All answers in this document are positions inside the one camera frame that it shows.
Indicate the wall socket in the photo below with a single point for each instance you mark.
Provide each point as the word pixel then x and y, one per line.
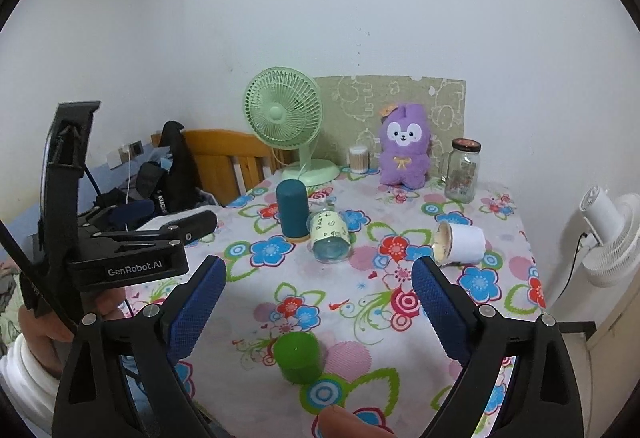
pixel 125 154

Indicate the green desk fan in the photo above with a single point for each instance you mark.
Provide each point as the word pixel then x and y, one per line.
pixel 282 110

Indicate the dark clothing pile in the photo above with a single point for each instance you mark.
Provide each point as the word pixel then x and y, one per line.
pixel 125 210

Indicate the green cup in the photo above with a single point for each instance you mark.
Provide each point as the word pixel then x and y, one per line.
pixel 297 358

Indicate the patterned green wall sheet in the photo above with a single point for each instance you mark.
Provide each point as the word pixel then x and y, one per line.
pixel 350 118

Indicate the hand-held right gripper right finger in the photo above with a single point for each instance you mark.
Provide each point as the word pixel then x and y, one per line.
pixel 442 313

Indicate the floral tablecloth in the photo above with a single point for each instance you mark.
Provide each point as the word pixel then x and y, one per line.
pixel 360 283

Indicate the person's left forearm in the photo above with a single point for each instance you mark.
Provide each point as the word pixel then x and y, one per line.
pixel 25 393

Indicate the glass jar with lid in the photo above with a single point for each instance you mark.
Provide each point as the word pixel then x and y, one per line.
pixel 462 175

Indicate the person's left hand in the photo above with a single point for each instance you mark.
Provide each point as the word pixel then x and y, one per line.
pixel 45 343

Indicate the purple plush toy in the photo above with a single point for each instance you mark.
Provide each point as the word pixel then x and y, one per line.
pixel 405 158

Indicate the teal cup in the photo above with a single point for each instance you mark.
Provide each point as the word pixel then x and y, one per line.
pixel 291 208

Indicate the person's right hand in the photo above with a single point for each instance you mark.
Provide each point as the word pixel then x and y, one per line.
pixel 350 424

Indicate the white cup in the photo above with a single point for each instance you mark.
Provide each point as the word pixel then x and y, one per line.
pixel 467 243

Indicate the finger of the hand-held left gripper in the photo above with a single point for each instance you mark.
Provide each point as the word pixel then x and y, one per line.
pixel 197 223

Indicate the glass cup with yellow label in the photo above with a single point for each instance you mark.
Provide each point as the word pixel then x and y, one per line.
pixel 330 232

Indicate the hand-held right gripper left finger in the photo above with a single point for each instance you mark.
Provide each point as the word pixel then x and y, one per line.
pixel 197 308

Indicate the white clip fan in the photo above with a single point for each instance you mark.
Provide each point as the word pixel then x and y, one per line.
pixel 597 210

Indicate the black bag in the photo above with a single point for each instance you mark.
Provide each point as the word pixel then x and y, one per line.
pixel 177 173

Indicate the cotton swab container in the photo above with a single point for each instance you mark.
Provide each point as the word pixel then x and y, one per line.
pixel 358 160

